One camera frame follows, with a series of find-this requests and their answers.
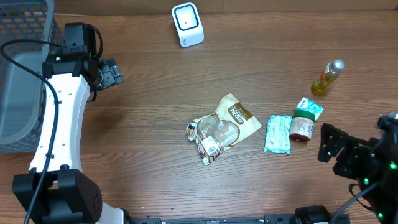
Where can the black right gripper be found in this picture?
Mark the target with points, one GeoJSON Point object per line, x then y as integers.
{"type": "Point", "coordinates": [347, 155]}

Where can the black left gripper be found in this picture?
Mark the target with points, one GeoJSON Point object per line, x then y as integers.
{"type": "Point", "coordinates": [112, 74]}

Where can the green lid jar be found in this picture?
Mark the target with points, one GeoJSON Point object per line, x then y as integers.
{"type": "Point", "coordinates": [301, 127]}

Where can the teal Kleenex tissue pack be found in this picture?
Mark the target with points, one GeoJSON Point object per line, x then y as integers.
{"type": "Point", "coordinates": [307, 104]}

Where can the teal snack packet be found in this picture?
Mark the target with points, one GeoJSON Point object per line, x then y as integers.
{"type": "Point", "coordinates": [277, 134]}

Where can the silver capped amber bottle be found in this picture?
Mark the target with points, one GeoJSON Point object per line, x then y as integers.
{"type": "Point", "coordinates": [328, 76]}

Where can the beige brown snack packet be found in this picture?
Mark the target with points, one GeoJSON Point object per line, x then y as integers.
{"type": "Point", "coordinates": [220, 131]}

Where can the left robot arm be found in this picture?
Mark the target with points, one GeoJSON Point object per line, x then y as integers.
{"type": "Point", "coordinates": [55, 189]}

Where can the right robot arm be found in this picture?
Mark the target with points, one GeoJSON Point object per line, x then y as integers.
{"type": "Point", "coordinates": [372, 163]}

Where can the white barcode scanner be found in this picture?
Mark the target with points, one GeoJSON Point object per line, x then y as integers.
{"type": "Point", "coordinates": [188, 24]}

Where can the grey plastic shopping basket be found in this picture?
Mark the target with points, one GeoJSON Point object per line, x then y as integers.
{"type": "Point", "coordinates": [33, 31]}

